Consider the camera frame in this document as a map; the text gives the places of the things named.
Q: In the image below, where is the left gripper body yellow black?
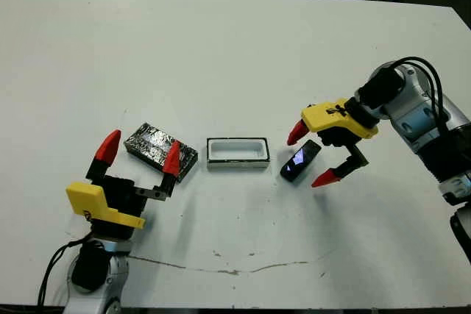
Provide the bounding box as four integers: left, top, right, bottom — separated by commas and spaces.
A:
65, 176, 173, 243

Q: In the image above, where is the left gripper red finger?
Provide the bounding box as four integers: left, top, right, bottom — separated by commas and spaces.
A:
85, 129, 121, 185
157, 140, 182, 200

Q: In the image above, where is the black camera box lid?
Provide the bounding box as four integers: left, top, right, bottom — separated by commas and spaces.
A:
124, 121, 199, 184

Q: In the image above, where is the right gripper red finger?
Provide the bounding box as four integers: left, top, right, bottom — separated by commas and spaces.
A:
286, 118, 311, 146
311, 143, 369, 188

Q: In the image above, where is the camera box base white inlay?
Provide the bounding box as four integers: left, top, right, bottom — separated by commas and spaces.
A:
205, 137, 272, 171

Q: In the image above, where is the slim black camera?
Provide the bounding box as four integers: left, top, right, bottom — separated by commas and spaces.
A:
280, 139, 322, 183

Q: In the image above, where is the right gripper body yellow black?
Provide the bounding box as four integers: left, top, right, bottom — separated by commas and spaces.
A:
300, 97, 380, 150

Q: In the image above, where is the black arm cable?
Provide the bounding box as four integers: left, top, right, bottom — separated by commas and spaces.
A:
389, 55, 453, 139
38, 232, 93, 306

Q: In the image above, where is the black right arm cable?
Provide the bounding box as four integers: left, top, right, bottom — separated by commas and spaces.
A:
389, 55, 453, 139

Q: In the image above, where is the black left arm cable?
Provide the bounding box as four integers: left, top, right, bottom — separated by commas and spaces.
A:
38, 232, 93, 306

